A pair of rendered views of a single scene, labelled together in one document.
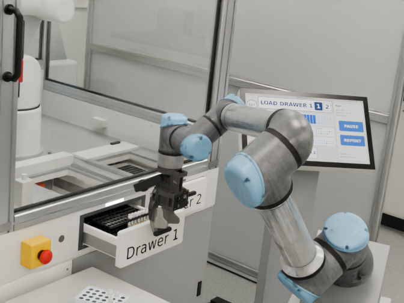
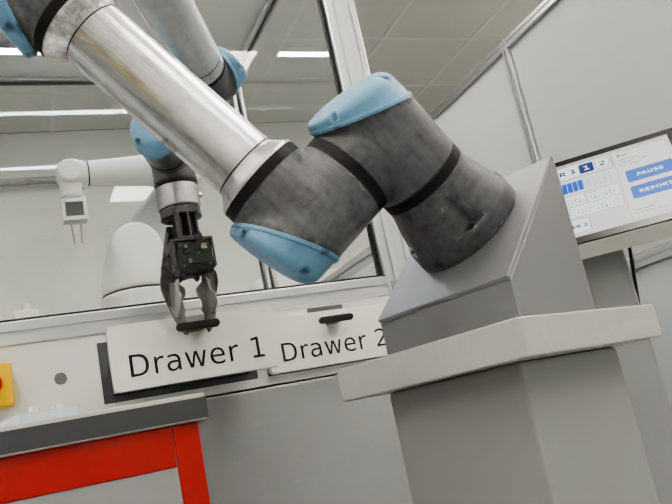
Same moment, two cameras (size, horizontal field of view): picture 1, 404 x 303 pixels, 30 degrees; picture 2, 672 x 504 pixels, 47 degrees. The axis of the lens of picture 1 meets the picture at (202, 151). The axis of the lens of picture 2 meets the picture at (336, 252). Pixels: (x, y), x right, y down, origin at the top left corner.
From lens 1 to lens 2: 171 cm
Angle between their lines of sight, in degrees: 42
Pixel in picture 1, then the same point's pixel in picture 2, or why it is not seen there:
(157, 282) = (331, 488)
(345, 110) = (635, 155)
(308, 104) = (567, 171)
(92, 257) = not seen: hidden behind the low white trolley
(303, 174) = (600, 279)
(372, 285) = (508, 231)
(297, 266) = (223, 178)
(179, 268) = (383, 468)
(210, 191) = not seen: hidden behind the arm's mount
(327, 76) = not seen: outside the picture
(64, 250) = (72, 399)
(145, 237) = (172, 341)
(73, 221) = (82, 352)
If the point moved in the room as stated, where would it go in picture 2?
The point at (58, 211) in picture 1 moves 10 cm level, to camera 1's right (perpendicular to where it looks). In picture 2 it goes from (42, 331) to (78, 318)
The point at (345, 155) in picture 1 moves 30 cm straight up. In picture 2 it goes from (646, 208) to (606, 78)
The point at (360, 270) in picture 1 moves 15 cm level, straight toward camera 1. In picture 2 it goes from (453, 200) to (365, 191)
